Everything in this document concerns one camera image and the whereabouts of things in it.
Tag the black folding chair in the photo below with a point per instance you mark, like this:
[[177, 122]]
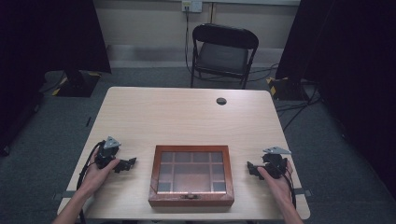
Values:
[[223, 55]]

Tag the person's left hand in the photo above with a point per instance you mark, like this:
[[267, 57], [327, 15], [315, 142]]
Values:
[[97, 175]]

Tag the black curtain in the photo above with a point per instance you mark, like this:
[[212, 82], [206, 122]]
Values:
[[345, 74], [46, 56]]

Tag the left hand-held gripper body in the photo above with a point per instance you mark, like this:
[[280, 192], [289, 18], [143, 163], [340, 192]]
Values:
[[106, 152]]

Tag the person's right hand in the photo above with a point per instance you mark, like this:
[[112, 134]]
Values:
[[278, 186]]

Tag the black stand base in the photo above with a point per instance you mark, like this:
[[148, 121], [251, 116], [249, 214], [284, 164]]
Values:
[[78, 83], [286, 88]]

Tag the white wall socket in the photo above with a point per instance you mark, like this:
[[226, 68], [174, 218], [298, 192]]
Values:
[[192, 5]]

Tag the wooden box with glass lid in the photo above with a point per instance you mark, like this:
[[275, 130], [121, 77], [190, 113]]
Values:
[[191, 176]]

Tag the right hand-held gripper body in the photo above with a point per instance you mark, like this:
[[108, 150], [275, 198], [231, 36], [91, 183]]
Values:
[[275, 164]]

